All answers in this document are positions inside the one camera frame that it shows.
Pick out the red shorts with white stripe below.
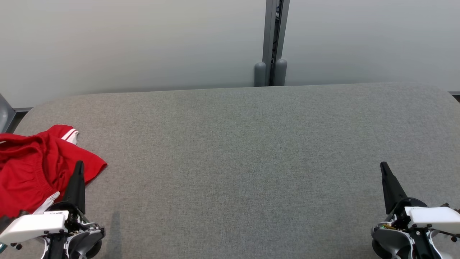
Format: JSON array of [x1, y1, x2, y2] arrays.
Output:
[[0, 138, 107, 217]]

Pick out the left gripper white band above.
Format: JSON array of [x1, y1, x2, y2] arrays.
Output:
[[0, 161, 89, 246]]

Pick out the black partition wiring cable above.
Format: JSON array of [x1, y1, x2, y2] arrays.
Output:
[[274, 0, 281, 65]]

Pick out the grey metal partition post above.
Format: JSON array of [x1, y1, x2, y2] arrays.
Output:
[[262, 0, 290, 87]]

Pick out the grey metal stand leg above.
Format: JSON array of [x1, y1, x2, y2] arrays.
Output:
[[0, 94, 15, 133]]

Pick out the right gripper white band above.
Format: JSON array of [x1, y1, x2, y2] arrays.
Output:
[[380, 162, 460, 235]]

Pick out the grey cylindrical post foot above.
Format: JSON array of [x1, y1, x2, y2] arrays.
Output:
[[254, 62, 267, 87], [275, 59, 288, 86]]

